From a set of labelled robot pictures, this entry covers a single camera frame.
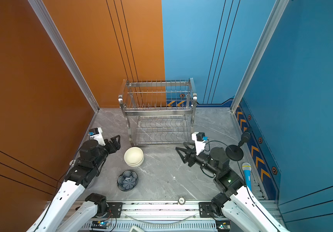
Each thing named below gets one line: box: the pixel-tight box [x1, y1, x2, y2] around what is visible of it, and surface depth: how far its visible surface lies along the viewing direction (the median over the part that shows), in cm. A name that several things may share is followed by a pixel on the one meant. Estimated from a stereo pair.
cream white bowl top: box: [123, 146, 144, 166], surface depth 89 cm
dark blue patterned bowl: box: [117, 170, 139, 192], surface depth 82 cm
